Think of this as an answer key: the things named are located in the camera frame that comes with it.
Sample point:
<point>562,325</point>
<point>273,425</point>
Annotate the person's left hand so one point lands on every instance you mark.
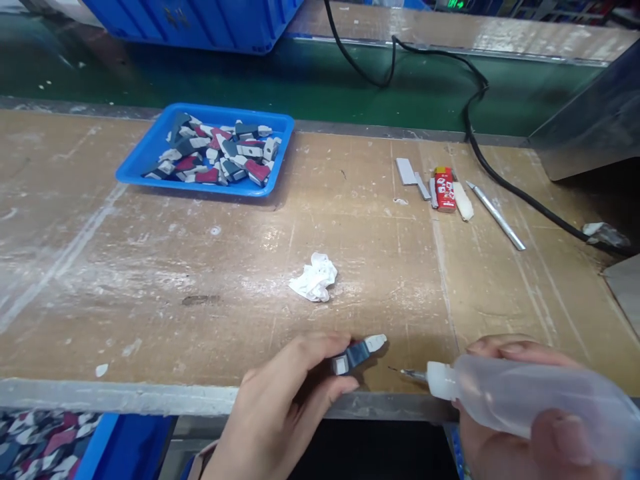
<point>280,400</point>

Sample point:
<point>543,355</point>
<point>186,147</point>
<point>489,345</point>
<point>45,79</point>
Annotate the person's right hand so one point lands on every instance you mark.
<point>500,450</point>

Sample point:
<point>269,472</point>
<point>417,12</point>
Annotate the translucent squeeze glue bottle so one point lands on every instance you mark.
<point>500,395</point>

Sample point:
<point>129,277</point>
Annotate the small dark blue white part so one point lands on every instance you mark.
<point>357,352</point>

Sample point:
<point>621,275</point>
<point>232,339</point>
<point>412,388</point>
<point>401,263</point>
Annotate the crumpled white tissue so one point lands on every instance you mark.
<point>315,280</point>

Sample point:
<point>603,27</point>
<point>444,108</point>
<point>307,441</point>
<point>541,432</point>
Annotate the deep blue bin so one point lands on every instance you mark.
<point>127,450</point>

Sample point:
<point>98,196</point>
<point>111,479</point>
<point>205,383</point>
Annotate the small white flake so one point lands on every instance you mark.
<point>101,370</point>

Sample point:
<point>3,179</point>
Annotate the grey flat board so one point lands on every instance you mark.
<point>625,295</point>

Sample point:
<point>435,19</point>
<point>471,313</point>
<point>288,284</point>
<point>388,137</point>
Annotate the silver craft knife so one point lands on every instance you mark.
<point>495,215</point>

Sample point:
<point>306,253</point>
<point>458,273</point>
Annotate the crumpled white scrap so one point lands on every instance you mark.
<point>605,234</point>

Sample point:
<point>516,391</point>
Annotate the heap of mixed coloured parts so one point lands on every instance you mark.
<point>40,445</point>

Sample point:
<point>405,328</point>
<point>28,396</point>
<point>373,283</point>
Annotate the white wedge piece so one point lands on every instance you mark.
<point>463,202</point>

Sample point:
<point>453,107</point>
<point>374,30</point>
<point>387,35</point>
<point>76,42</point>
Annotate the pile of blue red parts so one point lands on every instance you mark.
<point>235,150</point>

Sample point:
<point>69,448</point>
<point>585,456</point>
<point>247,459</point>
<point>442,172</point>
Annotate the narrow grey strip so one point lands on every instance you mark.
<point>423,186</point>

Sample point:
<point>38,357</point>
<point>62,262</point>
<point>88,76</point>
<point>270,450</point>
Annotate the wide grey flat strip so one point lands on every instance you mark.
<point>406,171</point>

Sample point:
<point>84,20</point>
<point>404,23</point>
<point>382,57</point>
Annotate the small red white box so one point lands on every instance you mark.
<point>444,190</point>

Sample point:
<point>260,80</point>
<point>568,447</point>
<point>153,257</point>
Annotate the shallow blue plastic tray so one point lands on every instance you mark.
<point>142,150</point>

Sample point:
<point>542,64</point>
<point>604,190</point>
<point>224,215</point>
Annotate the green conveyor belt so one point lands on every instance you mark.
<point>200,80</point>

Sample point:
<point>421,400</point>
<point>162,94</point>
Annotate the grey metal machine housing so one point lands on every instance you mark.
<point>595,125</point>

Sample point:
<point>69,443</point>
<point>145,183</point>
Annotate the large blue crate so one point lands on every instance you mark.
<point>200,22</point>

